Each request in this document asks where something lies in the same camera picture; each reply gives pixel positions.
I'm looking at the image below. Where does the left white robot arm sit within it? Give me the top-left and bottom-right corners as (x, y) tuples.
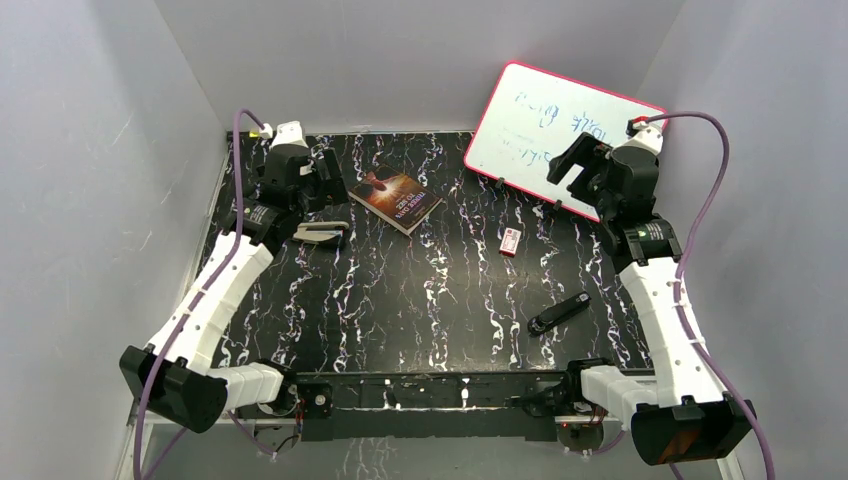
(119, 145), (349, 433)

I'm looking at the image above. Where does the black stapler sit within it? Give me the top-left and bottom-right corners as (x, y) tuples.
(527, 291), (591, 337)

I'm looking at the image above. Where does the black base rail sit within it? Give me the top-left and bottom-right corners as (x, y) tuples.
(236, 370), (620, 444)

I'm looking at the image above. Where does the pink framed whiteboard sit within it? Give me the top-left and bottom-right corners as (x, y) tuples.
(464, 62), (665, 221)

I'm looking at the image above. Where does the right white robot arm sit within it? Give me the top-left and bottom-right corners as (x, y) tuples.
(547, 128), (753, 465)

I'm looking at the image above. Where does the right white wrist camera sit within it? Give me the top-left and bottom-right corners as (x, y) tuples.
(623, 116), (663, 156)

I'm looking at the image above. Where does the red white staple box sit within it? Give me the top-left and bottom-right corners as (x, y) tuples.
(499, 227), (522, 257)

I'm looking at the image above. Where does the beige stapler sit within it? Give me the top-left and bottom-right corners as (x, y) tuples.
(292, 221), (350, 249)

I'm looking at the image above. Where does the dark paperback book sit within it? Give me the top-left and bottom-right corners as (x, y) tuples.
(349, 165), (442, 236)

